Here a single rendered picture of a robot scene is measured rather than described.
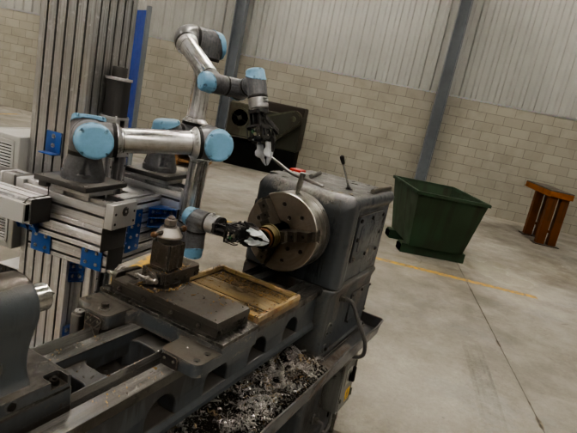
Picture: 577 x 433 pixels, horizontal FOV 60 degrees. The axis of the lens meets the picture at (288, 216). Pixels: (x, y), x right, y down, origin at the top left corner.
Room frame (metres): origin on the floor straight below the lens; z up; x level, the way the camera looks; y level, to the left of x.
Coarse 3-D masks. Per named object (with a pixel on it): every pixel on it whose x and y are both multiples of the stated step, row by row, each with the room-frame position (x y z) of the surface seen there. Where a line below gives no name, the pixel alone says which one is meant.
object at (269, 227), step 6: (258, 228) 1.80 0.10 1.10; (264, 228) 1.79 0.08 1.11; (270, 228) 1.79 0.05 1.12; (276, 228) 1.80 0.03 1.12; (264, 234) 1.76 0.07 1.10; (270, 234) 1.76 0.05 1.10; (276, 234) 1.79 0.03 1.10; (270, 240) 1.75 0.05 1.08; (276, 240) 1.79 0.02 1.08; (264, 246) 1.76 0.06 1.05; (270, 246) 1.78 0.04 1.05
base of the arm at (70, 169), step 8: (72, 152) 1.71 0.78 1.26; (64, 160) 1.74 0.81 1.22; (72, 160) 1.71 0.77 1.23; (80, 160) 1.71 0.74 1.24; (88, 160) 1.72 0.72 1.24; (96, 160) 1.74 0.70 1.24; (64, 168) 1.71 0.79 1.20; (72, 168) 1.70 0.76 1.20; (80, 168) 1.70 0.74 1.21; (88, 168) 1.71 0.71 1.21; (96, 168) 1.73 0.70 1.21; (64, 176) 1.70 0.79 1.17; (72, 176) 1.69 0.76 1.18; (80, 176) 1.69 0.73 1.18; (88, 176) 1.71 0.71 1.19; (96, 176) 1.73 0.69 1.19; (104, 176) 1.77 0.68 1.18
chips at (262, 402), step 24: (288, 360) 1.81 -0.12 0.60; (312, 360) 1.86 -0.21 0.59; (240, 384) 1.64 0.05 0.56; (264, 384) 1.67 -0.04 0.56; (288, 384) 1.63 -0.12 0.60; (312, 384) 1.74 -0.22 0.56; (216, 408) 1.50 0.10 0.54; (240, 408) 1.50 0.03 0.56; (264, 408) 1.49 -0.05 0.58; (168, 432) 1.31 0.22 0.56; (192, 432) 1.35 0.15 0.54; (216, 432) 1.38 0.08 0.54; (240, 432) 1.40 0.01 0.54
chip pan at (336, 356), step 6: (366, 324) 2.46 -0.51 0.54; (366, 330) 2.39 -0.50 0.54; (354, 336) 2.29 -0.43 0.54; (360, 336) 2.30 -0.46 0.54; (348, 342) 2.21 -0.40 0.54; (354, 342) 2.22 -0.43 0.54; (342, 348) 2.13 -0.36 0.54; (348, 348) 2.14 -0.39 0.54; (336, 354) 2.06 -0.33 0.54; (342, 354) 2.07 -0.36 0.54; (330, 360) 1.99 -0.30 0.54; (336, 360) 2.01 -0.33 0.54; (324, 366) 1.93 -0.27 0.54; (330, 366) 1.94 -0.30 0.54
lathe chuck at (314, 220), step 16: (272, 192) 1.93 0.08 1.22; (288, 192) 1.90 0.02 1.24; (256, 208) 1.95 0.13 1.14; (288, 208) 1.89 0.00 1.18; (304, 208) 1.86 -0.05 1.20; (256, 224) 1.95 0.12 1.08; (288, 224) 1.88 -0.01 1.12; (304, 224) 1.86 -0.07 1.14; (320, 224) 1.87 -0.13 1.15; (320, 240) 1.86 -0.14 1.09; (272, 256) 1.90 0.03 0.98; (288, 256) 1.87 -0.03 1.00; (304, 256) 1.84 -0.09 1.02
